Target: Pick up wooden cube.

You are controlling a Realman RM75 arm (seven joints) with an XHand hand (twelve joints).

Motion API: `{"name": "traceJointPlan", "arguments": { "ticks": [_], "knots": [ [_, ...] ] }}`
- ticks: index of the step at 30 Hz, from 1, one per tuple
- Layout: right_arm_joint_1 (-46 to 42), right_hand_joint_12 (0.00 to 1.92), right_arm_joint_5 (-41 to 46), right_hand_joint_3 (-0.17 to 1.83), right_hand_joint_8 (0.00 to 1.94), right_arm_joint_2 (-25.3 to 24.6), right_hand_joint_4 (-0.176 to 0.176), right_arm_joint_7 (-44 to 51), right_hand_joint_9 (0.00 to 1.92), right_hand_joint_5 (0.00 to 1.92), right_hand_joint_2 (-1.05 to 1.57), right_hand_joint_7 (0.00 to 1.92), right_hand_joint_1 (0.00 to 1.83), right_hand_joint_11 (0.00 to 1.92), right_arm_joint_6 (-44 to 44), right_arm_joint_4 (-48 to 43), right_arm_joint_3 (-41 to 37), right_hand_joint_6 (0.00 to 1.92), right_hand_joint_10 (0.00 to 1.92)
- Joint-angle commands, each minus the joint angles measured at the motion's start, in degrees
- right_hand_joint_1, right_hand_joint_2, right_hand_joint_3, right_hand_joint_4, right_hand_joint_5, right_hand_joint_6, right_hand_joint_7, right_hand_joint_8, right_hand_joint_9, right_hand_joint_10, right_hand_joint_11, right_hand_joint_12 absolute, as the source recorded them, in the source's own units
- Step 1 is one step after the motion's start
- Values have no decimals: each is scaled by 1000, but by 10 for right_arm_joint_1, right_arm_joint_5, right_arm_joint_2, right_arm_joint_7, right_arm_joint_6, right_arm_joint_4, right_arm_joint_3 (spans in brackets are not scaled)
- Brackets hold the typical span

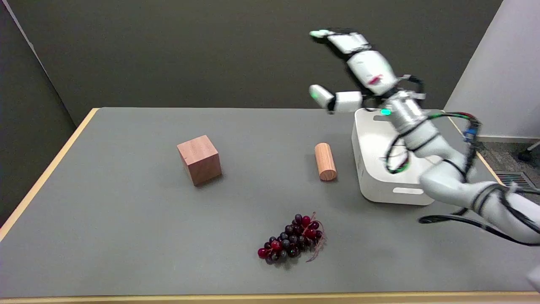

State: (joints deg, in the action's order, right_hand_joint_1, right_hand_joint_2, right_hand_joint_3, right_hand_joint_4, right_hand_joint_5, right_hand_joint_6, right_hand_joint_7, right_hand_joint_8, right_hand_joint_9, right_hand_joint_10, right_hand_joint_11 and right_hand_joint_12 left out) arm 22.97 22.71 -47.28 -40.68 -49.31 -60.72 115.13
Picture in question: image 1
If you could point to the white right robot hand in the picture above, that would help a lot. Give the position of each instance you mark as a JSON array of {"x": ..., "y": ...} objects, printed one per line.
[{"x": 371, "y": 69}]

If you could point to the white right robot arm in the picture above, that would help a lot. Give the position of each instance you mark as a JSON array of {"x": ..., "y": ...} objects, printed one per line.
[{"x": 447, "y": 169}]

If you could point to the wooden cube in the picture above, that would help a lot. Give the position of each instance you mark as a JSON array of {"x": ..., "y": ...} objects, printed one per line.
[{"x": 200, "y": 160}]

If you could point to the white plastic bin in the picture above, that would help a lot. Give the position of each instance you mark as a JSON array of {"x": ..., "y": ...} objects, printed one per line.
[{"x": 375, "y": 160}]

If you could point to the wooden cylinder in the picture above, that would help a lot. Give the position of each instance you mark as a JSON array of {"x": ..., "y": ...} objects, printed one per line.
[{"x": 325, "y": 161}]

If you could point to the black chair caster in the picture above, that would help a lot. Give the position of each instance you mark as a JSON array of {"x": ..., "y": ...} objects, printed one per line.
[{"x": 525, "y": 155}]

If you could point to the floor vent grille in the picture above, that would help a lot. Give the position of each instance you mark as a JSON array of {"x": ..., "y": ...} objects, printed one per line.
[{"x": 514, "y": 179}]

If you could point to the dark red grape bunch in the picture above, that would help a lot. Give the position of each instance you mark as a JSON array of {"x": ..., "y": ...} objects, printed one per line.
[{"x": 293, "y": 238}]

